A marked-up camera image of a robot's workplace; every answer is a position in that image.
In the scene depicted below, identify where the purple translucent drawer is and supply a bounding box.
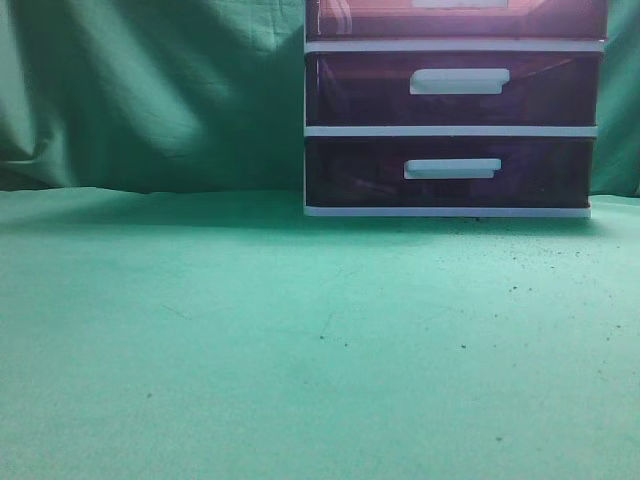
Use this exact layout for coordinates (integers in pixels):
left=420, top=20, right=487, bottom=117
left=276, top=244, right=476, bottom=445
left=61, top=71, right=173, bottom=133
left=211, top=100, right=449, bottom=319
left=306, top=51, right=602, bottom=127
left=305, top=0, right=608, bottom=40
left=305, top=136, right=594, bottom=209

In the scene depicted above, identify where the green cloth backdrop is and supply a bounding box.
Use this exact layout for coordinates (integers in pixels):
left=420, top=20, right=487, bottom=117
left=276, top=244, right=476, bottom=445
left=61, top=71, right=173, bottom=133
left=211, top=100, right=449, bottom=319
left=0, top=0, right=640, bottom=197

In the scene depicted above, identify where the green cloth table cover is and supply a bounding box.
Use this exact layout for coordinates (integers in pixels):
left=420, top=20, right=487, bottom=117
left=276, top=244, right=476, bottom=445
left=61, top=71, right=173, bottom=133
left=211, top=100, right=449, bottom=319
left=1, top=189, right=639, bottom=479

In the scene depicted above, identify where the white drawer cabinet frame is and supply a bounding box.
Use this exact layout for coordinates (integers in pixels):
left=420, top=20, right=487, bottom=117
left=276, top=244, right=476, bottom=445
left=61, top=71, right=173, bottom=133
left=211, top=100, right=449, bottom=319
left=304, top=12, right=607, bottom=218

